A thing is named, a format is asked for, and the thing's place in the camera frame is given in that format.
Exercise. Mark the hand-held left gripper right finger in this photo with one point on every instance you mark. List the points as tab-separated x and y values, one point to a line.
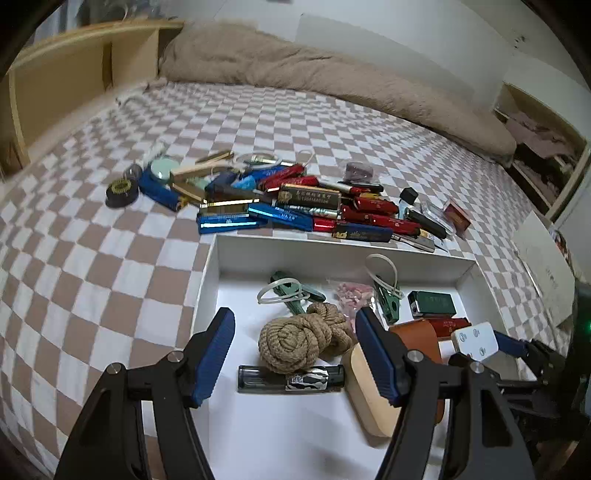
376	355

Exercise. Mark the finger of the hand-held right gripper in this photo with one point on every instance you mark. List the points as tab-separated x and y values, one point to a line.
510	345

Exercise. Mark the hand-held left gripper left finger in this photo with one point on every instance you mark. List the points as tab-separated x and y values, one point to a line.
210	364

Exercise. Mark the small white dotted case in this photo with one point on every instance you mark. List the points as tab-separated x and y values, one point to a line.
475	342

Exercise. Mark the shallow white box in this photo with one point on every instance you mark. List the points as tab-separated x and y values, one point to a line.
295	424

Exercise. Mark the red cigarette pack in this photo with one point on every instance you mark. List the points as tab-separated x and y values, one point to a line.
457	214

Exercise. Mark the clear plastic case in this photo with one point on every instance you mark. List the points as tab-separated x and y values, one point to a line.
436	211

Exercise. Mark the pile of lighters and knives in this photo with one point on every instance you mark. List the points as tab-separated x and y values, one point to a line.
295	203

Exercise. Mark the pale wooden block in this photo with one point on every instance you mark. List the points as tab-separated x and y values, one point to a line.
364	397

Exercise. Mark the brown leather case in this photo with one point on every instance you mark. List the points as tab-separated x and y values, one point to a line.
418	339

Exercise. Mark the green folding tool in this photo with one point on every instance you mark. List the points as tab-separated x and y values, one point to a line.
291	290
388	304

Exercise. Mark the pink pill bag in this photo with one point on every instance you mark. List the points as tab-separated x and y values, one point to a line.
353	297

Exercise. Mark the red lighter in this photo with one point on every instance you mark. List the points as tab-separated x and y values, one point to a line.
450	327

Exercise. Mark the black zebra print lighter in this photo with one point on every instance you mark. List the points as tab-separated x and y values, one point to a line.
277	378

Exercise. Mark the dark green lighter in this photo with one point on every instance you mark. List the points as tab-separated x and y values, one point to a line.
431	304

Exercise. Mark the checkered bed sheet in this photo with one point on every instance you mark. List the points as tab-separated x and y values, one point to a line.
115	277

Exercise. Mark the black cube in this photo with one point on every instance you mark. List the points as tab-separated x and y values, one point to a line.
408	194

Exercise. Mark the open wardrobe shelf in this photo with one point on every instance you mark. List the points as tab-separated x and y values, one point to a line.
540	147

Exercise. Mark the beige fuzzy blanket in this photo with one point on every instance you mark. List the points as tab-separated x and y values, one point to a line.
323	74

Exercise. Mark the wooden bedside shelf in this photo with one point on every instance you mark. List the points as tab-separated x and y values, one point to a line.
60	78

